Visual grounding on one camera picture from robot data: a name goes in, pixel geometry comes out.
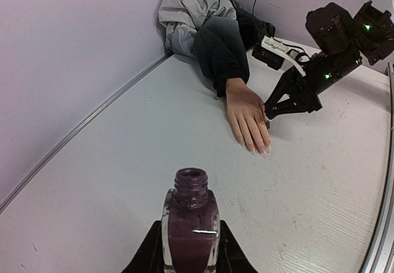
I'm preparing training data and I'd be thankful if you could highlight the mannequin hand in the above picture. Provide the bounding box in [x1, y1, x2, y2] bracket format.
[225, 78, 271, 158]

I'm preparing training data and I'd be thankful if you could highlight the nail polish bottle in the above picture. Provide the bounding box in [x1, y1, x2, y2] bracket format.
[161, 168, 220, 272]

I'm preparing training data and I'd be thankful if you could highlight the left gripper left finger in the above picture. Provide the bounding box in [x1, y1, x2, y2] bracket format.
[122, 221, 163, 273]

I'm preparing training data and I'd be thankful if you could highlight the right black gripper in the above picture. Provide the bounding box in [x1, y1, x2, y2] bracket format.
[265, 2, 362, 120]

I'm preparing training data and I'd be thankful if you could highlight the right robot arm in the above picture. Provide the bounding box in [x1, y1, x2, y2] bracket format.
[261, 1, 393, 120]

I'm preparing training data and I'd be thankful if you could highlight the grey crumpled cloth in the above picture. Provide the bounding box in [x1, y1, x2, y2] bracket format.
[157, 0, 276, 58]

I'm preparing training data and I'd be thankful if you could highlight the aluminium front rail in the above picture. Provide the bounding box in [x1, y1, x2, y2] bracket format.
[360, 62, 393, 272]

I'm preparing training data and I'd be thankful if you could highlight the dark sleeve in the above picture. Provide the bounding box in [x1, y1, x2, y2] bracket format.
[193, 17, 250, 97]

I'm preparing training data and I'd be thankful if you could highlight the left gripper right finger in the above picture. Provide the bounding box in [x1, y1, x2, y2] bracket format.
[219, 220, 257, 273]

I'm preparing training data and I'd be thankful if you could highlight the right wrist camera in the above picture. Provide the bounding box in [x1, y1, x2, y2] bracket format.
[252, 36, 309, 76]

